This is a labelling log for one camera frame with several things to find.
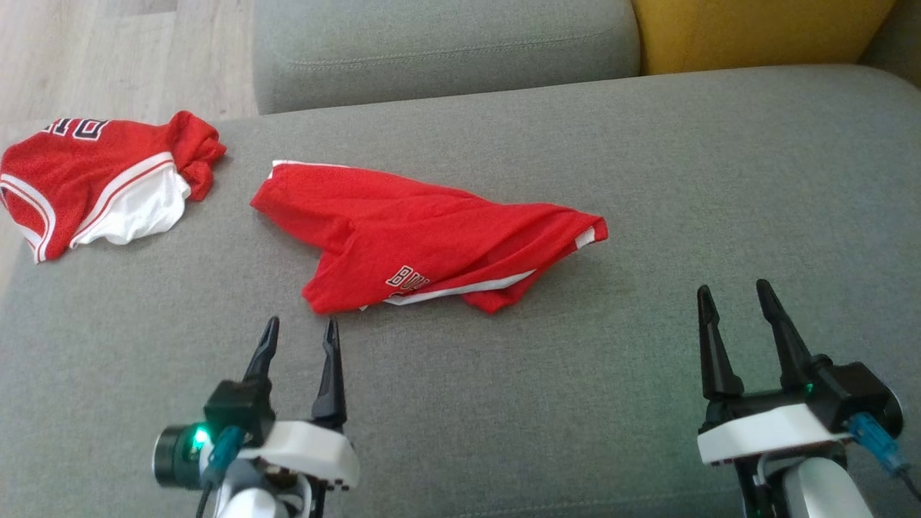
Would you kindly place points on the grey sofa back cushion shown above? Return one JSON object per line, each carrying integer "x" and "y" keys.
{"x": 446, "y": 50}

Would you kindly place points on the red basketball jersey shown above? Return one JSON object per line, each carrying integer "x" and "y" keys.
{"x": 79, "y": 180}

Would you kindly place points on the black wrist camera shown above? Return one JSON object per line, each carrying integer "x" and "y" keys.
{"x": 856, "y": 396}
{"x": 241, "y": 410}

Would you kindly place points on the grey sofa armrest cushion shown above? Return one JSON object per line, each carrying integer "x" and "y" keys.
{"x": 899, "y": 43}

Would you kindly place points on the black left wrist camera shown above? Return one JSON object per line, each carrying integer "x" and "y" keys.
{"x": 241, "y": 410}

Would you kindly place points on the yellow sofa cushion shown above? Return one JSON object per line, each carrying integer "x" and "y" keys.
{"x": 755, "y": 32}

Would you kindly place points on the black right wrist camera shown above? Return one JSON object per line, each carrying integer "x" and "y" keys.
{"x": 856, "y": 396}

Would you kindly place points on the grey sofa seat cushion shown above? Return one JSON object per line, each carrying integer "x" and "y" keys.
{"x": 647, "y": 180}

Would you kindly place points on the red shorts with white stripe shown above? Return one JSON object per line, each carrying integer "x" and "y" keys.
{"x": 424, "y": 237}

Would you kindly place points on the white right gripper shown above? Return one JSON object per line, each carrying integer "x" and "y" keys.
{"x": 770, "y": 432}

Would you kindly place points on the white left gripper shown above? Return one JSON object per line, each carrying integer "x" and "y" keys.
{"x": 309, "y": 450}

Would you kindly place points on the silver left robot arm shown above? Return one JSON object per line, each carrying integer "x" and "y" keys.
{"x": 248, "y": 500}

